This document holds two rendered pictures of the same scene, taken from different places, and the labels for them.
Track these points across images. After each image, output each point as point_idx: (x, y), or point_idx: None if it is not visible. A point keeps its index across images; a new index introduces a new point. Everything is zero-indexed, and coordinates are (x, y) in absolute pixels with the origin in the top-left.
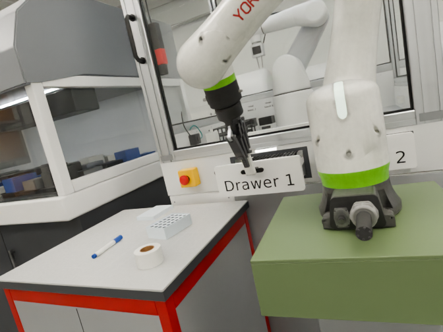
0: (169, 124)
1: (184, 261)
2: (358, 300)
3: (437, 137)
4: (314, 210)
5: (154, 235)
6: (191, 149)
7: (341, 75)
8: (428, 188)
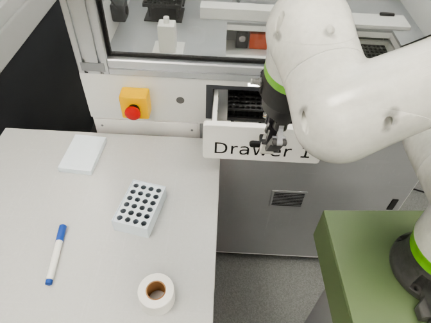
0: (99, 11)
1: (206, 295)
2: None
3: None
4: (382, 263)
5: (126, 230)
6: (143, 63)
7: None
8: None
